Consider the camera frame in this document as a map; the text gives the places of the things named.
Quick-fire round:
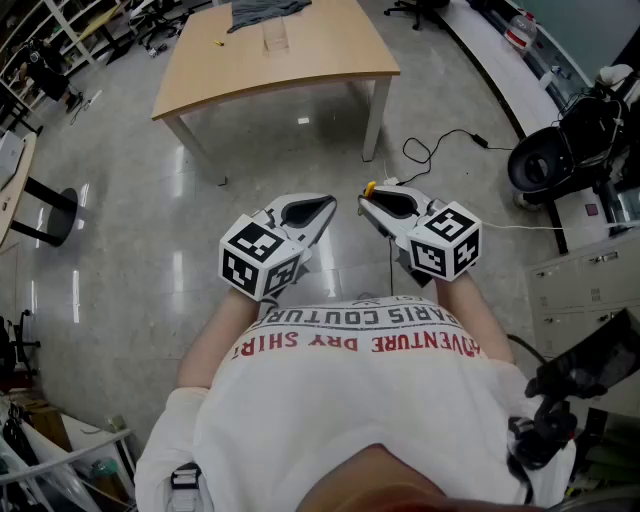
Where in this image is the person's left forearm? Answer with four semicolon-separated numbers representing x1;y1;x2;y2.
177;287;262;389

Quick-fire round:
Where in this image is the round table with black pedestal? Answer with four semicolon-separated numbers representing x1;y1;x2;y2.
0;132;80;249

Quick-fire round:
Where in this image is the clear plastic container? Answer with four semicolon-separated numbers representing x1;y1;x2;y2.
261;18;293;56

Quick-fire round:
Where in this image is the person's white printed shirt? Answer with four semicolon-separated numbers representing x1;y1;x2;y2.
134;294;576;512

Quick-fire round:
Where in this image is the black chair with equipment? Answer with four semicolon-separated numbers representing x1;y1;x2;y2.
507;64;640;254

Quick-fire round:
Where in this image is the grey metal filing cabinet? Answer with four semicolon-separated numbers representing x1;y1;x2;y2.
528;234;640;359

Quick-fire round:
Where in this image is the black wheeled office chair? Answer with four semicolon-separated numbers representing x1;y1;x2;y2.
0;308;42;384

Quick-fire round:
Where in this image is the white strap with black buckle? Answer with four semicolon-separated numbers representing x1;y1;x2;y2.
168;462;202;512

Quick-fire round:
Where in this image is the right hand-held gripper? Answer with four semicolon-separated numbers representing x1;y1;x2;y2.
357;181;483;289

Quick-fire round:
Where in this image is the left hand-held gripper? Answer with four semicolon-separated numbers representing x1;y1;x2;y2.
218;193;338;303

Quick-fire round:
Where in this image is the brown cardboard box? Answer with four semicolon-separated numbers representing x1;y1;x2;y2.
19;397;74;454

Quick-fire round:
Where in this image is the long white counter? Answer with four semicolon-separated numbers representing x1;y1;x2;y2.
439;0;601;144

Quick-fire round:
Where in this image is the person's right forearm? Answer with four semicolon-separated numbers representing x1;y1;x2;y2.
433;272;516;364

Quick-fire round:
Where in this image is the white box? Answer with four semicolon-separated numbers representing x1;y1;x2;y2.
0;130;27;190

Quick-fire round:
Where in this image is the black body-worn device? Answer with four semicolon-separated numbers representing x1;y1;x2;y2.
507;308;640;474

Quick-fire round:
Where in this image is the grey cloth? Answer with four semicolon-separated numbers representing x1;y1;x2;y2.
227;0;314;34

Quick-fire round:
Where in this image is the light wooden table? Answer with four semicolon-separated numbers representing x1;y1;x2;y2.
151;0;401;189

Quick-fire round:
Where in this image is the white storage shelf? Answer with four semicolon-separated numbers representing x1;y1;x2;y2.
0;0;126;116

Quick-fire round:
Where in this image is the clear jug with red label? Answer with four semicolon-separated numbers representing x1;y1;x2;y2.
503;14;539;56

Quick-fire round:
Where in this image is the black floor cable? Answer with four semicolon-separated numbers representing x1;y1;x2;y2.
402;128;516;166

